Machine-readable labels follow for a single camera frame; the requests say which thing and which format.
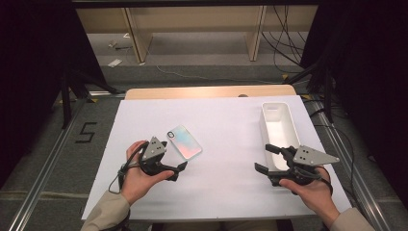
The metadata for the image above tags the black tripod stand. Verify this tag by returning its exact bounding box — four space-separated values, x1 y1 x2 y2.
283 61 335 124
59 68 121 129

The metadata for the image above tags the dark curtain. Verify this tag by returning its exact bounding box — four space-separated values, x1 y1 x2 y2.
299 0 408 200
0 0 108 191

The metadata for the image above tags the aluminium floor rail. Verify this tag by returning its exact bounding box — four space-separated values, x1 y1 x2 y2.
309 94 392 231
8 90 126 231

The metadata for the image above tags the white plastic container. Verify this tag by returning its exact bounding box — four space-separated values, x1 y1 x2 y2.
259 101 302 172

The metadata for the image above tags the person's left hand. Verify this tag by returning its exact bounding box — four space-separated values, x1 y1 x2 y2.
120 141 176 206

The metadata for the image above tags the bundle of black floor cables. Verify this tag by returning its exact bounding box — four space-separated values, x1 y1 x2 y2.
261 4 309 74

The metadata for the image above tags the right hand-held gripper black cable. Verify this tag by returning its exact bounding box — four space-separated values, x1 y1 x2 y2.
316 167 334 196

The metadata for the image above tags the hand-held gripper black cable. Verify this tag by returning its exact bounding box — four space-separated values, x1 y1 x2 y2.
316 167 334 196
108 142 150 195

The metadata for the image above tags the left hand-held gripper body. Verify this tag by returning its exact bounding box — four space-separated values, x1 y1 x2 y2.
138 136 179 177

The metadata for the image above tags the thin black floor cable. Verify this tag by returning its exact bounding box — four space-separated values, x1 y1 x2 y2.
307 99 362 206

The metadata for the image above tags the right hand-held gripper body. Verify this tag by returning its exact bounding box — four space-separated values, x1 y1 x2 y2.
268 144 341 187

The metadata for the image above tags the left hand-held gripper black cable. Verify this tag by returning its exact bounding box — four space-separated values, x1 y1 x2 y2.
108 142 150 195

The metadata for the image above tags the light wooden furniture frame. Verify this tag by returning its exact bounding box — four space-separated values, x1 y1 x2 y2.
76 4 319 64

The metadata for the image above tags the person's right hand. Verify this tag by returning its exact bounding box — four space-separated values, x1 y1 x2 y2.
279 167 341 225

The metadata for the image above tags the small floor debris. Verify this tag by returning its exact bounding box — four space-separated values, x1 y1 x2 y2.
108 32 134 52

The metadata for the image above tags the white board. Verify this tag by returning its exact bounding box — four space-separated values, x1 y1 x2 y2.
81 94 354 221

